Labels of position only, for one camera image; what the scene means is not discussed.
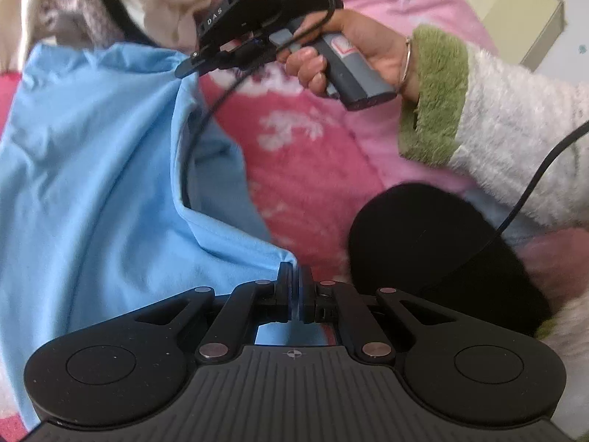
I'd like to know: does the metal bracelet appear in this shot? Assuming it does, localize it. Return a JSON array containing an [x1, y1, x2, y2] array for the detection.
[[395, 36, 417, 100]]

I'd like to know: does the dark cloth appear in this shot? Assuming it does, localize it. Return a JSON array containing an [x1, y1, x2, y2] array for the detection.
[[347, 183, 553, 339]]

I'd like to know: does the white fleece robe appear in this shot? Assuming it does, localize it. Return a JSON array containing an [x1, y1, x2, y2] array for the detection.
[[531, 295, 589, 439]]

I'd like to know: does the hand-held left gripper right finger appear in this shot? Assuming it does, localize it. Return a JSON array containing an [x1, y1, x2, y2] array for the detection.
[[297, 264, 456, 362]]

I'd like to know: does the pink floral blanket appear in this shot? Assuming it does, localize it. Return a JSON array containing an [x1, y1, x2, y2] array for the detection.
[[0, 62, 387, 424]]

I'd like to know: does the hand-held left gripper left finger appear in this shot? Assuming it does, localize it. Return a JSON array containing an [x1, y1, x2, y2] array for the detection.
[[133, 262, 296, 364]]

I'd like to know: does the black cable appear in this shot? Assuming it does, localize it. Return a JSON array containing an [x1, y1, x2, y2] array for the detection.
[[423, 122, 589, 288], [181, 7, 339, 210]]

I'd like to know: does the cardboard box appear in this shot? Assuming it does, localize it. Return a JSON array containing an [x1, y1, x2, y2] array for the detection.
[[447, 0, 565, 73]]

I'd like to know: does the light blue t-shirt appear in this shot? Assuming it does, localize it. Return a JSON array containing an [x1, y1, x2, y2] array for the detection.
[[0, 41, 301, 429]]

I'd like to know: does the pile of unfolded clothes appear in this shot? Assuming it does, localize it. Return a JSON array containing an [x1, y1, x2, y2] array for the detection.
[[0, 0, 213, 73]]

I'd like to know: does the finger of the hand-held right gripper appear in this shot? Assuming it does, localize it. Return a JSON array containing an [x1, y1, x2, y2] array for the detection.
[[175, 39, 277, 79]]

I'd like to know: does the houndstooth tweed garment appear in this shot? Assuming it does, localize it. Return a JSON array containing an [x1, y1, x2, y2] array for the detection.
[[33, 0, 126, 50]]

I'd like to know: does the person's right hand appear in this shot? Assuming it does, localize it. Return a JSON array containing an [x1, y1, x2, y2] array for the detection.
[[276, 9, 419, 103]]

